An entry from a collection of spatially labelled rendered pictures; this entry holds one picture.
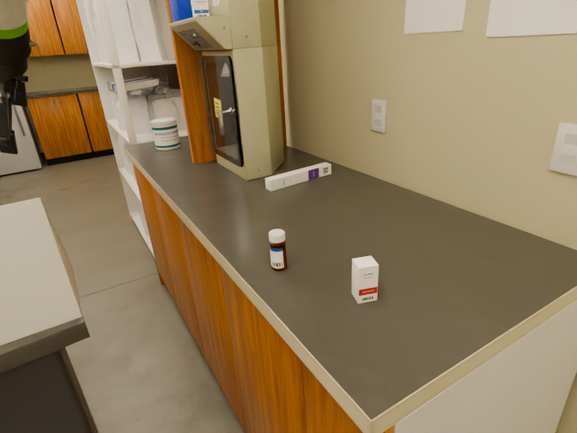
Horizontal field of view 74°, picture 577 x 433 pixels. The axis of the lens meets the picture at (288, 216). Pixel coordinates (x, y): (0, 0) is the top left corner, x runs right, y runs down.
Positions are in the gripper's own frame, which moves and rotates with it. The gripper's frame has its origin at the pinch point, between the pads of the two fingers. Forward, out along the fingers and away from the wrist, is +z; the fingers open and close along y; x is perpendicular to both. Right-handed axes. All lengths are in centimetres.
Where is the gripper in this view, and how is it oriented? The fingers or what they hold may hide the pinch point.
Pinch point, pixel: (14, 124)
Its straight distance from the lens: 104.3
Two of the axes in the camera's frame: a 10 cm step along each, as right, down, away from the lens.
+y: 1.6, 8.7, -4.6
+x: 8.9, 0.7, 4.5
